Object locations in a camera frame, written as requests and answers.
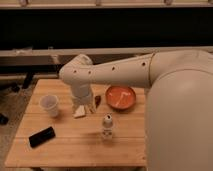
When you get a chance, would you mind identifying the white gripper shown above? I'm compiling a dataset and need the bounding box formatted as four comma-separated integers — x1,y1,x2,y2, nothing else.
71,88,95,114

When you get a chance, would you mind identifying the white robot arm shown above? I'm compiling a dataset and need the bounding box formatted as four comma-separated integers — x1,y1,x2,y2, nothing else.
59,50,213,171

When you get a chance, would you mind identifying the small clear plastic bottle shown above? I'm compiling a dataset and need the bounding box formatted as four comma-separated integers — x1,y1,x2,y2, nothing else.
102,114,113,139

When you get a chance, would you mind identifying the white rectangular sponge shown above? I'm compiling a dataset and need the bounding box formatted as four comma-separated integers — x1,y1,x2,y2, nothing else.
73,105,86,118

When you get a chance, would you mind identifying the translucent plastic cup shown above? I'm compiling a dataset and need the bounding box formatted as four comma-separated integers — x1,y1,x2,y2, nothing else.
39,95,59,117

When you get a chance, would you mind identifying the wooden table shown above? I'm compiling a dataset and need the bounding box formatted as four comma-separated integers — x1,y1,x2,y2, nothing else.
5,79,146,168

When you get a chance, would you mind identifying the black rectangular phone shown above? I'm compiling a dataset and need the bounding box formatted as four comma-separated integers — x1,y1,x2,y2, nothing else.
29,127,55,148

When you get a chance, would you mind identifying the black object at left edge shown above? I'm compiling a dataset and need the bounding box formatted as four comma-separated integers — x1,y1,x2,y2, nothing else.
0,113,9,125

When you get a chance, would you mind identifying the grey shelf rail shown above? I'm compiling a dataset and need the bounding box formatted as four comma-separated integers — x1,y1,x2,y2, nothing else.
0,46,213,65

